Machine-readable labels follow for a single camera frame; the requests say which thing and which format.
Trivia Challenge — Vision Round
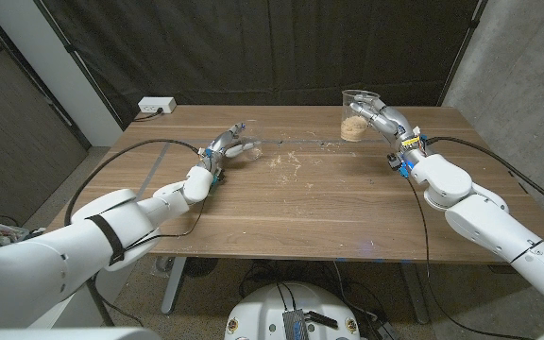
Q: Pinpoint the floral cloth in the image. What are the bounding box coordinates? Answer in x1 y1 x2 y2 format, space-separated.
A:
0 216 32 247

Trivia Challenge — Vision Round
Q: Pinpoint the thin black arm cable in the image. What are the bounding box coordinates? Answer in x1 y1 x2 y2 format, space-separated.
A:
406 177 536 340
87 186 210 327

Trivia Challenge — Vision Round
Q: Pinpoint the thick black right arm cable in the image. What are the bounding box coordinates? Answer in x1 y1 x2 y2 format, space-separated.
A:
425 135 544 219

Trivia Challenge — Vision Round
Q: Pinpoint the clear plastic cup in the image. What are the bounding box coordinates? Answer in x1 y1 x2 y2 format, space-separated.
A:
233 120 264 162
340 89 381 144

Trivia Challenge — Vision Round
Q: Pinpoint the white power strip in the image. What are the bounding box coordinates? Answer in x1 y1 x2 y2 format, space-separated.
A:
138 96 178 114

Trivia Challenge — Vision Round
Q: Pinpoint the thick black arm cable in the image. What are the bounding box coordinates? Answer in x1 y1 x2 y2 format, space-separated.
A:
425 135 544 219
63 138 202 227

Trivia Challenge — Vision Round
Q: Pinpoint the black backdrop curtain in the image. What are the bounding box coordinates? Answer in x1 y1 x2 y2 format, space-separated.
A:
33 0 484 128

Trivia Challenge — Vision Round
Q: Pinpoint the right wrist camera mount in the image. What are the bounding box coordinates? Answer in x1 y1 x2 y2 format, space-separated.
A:
387 153 413 179

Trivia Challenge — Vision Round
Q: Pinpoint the grey electronics box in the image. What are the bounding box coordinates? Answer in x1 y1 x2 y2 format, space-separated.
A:
281 309 310 340

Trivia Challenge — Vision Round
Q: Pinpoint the black bar on base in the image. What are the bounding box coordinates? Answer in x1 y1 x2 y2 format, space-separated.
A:
307 311 339 330

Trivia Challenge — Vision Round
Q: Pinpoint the black backdrop pole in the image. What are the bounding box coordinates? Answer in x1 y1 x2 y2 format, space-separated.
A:
33 0 126 129
438 0 488 108

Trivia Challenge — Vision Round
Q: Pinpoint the black power strip cord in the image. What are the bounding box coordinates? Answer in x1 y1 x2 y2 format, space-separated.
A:
133 108 164 123

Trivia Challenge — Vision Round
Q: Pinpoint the dark door panel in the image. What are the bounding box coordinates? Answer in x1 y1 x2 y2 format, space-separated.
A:
0 0 89 228

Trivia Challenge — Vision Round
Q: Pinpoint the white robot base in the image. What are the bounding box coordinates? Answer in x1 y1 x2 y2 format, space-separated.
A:
224 281 362 340

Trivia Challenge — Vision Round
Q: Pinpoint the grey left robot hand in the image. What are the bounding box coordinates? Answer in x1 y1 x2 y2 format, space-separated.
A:
199 122 257 174

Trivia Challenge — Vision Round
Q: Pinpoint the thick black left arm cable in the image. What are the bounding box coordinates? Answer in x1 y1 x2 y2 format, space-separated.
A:
63 138 202 227

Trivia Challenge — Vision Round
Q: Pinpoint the brown sugar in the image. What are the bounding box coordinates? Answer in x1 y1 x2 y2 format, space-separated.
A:
340 115 370 143

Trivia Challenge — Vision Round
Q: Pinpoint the grey table leg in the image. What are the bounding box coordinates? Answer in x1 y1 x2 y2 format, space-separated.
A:
161 256 188 316
399 262 430 326

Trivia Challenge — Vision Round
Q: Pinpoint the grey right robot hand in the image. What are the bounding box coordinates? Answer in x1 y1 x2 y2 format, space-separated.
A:
349 93 429 164

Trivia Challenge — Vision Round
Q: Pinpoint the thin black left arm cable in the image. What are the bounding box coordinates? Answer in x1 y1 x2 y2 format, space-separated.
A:
87 186 210 327

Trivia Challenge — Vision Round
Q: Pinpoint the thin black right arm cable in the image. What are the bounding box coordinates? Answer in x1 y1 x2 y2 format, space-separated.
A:
406 177 536 340

